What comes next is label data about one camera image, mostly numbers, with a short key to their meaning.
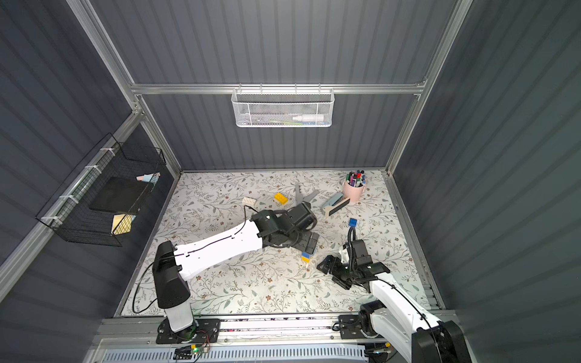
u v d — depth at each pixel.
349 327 0.74
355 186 1.01
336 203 1.02
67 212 0.62
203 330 0.73
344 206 1.05
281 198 1.08
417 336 0.42
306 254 0.67
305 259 0.88
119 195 0.71
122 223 0.61
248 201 1.05
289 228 0.57
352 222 0.99
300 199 1.08
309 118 0.92
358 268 0.65
